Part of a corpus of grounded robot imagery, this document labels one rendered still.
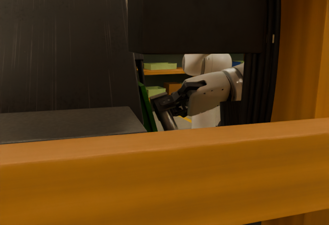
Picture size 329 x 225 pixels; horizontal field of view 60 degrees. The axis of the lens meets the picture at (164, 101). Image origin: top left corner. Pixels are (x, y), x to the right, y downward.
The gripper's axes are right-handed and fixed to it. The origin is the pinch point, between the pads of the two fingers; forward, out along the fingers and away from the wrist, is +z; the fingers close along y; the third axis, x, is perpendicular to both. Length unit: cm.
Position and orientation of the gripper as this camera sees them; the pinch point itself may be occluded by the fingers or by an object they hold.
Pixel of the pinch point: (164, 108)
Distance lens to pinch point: 64.6
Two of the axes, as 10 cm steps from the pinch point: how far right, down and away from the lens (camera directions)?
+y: 0.0, -5.4, -8.4
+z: -9.3, 3.1, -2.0
